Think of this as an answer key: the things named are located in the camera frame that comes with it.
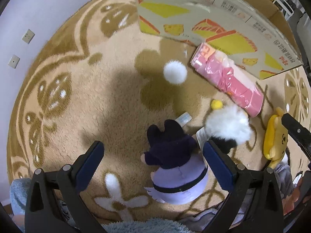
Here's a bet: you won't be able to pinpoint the yellow dog plush toy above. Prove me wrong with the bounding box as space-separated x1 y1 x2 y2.
263 107 288 169

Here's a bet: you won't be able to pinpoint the white fluffy plush yellow pompoms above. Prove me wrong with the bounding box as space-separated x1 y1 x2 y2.
196 99 252 154

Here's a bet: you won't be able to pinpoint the purple white-haired plush doll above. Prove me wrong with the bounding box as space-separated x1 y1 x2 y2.
141 119 208 205

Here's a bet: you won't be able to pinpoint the pink wrapped tissue pack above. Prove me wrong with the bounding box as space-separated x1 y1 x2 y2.
190 43 264 117

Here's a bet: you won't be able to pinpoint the printed cardboard box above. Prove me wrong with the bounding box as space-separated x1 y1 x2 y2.
136 0 302 79

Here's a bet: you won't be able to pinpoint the white fluffy pompom ball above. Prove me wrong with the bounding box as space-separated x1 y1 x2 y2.
163 60 188 85

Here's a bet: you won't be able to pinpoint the beige patterned carpet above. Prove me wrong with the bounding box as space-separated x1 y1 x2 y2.
6 0 311 226

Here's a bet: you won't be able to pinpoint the lower white wall socket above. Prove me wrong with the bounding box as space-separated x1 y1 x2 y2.
8 55 20 69

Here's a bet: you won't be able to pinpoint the white wall socket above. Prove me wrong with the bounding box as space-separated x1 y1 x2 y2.
8 55 20 69
22 29 35 44

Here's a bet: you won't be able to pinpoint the upper white wall socket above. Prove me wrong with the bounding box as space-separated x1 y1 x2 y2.
22 29 35 44

